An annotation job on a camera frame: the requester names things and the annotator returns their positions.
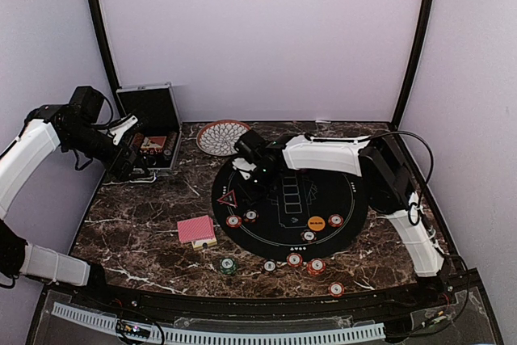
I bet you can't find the black chip mat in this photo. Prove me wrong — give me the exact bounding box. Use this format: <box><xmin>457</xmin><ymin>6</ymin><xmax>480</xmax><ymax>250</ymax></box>
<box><xmin>243</xmin><ymin>209</ymin><xmax>259</xmax><ymax>223</ymax></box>
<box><xmin>301</xmin><ymin>229</ymin><xmax>316</xmax><ymax>242</ymax></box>

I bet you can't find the red card box in case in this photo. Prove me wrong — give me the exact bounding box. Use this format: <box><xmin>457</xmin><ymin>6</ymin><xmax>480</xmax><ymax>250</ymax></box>
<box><xmin>141</xmin><ymin>137</ymin><xmax>166</xmax><ymax>151</ymax></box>

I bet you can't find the white cable duct strip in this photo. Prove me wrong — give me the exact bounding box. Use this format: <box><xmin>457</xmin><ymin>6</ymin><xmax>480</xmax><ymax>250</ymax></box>
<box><xmin>51</xmin><ymin>302</ymin><xmax>386</xmax><ymax>344</ymax></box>

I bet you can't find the red playing card deck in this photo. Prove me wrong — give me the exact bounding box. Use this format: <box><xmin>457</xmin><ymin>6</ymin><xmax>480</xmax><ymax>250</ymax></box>
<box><xmin>177</xmin><ymin>215</ymin><xmax>215</xmax><ymax>243</ymax></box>

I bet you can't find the red chip mat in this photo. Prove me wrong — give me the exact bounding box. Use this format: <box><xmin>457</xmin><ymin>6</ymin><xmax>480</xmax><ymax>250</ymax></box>
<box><xmin>328</xmin><ymin>214</ymin><xmax>344</xmax><ymax>228</ymax></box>
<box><xmin>226</xmin><ymin>215</ymin><xmax>242</xmax><ymax>229</ymax></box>

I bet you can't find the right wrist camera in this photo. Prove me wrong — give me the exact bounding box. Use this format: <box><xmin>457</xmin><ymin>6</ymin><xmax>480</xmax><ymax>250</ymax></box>
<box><xmin>231</xmin><ymin>158</ymin><xmax>256</xmax><ymax>180</ymax></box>

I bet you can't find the orange big blind button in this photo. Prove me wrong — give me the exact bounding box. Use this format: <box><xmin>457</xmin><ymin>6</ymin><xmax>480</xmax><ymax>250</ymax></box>
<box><xmin>307</xmin><ymin>216</ymin><xmax>326</xmax><ymax>232</ymax></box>

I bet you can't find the aluminium poker chip case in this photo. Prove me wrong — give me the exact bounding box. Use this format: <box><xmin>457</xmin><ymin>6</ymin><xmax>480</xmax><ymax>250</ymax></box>
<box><xmin>116</xmin><ymin>82</ymin><xmax>183</xmax><ymax>171</ymax></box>

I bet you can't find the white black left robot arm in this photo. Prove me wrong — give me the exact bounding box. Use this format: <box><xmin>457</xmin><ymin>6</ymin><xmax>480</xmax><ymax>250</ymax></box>
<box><xmin>1</xmin><ymin>86</ymin><xmax>143</xmax><ymax>309</ymax></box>

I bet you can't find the black red poker chip stack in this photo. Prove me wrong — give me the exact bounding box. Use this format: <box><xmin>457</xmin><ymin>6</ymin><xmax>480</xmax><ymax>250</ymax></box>
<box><xmin>263</xmin><ymin>260</ymin><xmax>277</xmax><ymax>273</ymax></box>

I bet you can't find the round black poker mat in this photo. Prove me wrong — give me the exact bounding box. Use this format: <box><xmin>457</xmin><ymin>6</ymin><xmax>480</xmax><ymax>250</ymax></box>
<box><xmin>212</xmin><ymin>154</ymin><xmax>368</xmax><ymax>262</ymax></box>

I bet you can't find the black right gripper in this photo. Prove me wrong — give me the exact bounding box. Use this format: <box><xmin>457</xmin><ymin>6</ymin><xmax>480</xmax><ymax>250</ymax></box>
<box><xmin>236</xmin><ymin>165</ymin><xmax>280</xmax><ymax>205</ymax></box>

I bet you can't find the patterned ceramic plate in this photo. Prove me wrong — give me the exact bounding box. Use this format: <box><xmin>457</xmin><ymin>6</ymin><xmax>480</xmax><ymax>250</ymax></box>
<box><xmin>196</xmin><ymin>120</ymin><xmax>250</xmax><ymax>157</ymax></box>

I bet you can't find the yellow card box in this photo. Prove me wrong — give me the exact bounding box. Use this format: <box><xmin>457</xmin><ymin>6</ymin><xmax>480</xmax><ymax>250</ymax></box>
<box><xmin>191</xmin><ymin>238</ymin><xmax>217</xmax><ymax>250</ymax></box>

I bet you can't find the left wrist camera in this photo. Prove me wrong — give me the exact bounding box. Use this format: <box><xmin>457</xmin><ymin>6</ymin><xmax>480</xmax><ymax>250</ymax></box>
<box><xmin>107</xmin><ymin>115</ymin><xmax>138</xmax><ymax>145</ymax></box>

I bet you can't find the black chip mat front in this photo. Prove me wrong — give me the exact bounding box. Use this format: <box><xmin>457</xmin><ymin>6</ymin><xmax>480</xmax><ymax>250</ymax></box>
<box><xmin>301</xmin><ymin>229</ymin><xmax>316</xmax><ymax>242</ymax></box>

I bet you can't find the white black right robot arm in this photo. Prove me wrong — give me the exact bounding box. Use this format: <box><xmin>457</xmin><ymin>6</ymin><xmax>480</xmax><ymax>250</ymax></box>
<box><xmin>233</xmin><ymin>130</ymin><xmax>445</xmax><ymax>308</ymax></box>

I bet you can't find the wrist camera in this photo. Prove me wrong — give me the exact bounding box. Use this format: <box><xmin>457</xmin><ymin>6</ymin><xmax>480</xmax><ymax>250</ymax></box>
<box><xmin>107</xmin><ymin>115</ymin><xmax>138</xmax><ymax>145</ymax></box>
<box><xmin>231</xmin><ymin>158</ymin><xmax>256</xmax><ymax>180</ymax></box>

